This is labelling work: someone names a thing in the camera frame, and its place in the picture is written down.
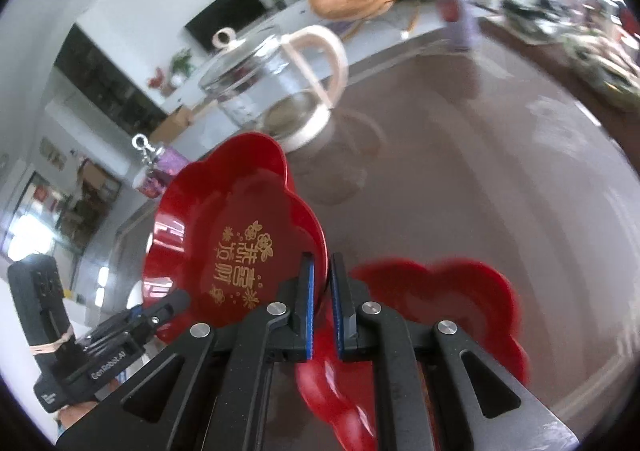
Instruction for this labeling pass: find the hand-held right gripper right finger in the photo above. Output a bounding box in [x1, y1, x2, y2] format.
[327, 252, 583, 451]

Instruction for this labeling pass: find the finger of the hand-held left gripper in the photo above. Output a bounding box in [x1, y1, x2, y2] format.
[127, 291, 192, 338]

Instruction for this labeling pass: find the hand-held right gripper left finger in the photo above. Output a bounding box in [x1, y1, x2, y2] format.
[55, 253, 316, 451]

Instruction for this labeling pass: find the red flower-shaped plate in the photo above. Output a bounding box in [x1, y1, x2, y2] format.
[295, 258, 531, 451]
[141, 132, 329, 347]

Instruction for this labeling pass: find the glass electric kettle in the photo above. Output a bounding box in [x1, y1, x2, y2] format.
[199, 25, 349, 153]

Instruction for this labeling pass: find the black display cabinet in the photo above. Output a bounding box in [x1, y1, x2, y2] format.
[54, 24, 168, 133]

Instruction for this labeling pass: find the leafy potted plant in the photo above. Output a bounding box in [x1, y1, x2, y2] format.
[170, 48, 197, 78]

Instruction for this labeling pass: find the flat screen television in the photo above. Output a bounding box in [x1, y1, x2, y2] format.
[184, 0, 268, 52]

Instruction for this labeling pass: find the clutter of table items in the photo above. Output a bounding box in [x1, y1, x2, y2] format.
[500, 0, 640, 108]

